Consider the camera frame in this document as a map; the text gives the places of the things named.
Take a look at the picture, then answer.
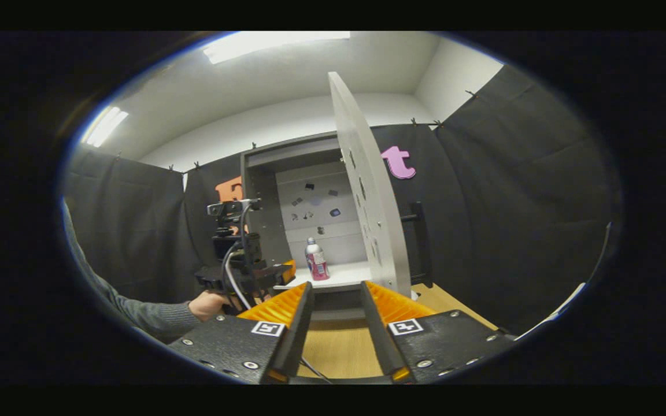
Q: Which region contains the black backdrop cloth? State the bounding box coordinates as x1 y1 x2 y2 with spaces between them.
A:
61 64 623 336

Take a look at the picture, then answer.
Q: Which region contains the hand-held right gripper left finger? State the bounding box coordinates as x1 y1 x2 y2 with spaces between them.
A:
168 281 315 385

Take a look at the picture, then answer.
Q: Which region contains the black door handle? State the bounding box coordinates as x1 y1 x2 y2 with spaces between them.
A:
401 201 433 288

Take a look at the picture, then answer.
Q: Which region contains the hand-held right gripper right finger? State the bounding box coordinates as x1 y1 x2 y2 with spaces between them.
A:
361 280 516 385

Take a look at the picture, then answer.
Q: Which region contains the white cabinet shelf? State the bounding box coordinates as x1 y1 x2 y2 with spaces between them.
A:
274 261 373 292

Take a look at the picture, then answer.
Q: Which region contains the wide ceiling light panel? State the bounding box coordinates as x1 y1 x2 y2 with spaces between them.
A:
201 31 351 64

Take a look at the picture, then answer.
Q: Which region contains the long ceiling strip light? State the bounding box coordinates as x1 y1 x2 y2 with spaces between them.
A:
82 106 130 148

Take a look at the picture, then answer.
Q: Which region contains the clear bottle pink label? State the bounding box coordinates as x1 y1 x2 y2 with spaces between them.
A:
305 237 331 282

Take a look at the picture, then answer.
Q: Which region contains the white cabinet door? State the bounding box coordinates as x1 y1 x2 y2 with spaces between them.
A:
327 72 413 298

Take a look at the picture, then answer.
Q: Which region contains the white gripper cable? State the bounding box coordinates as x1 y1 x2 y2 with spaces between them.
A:
220 243 334 384

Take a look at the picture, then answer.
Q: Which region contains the grey cabinet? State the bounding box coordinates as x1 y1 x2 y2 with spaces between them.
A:
240 132 420 322

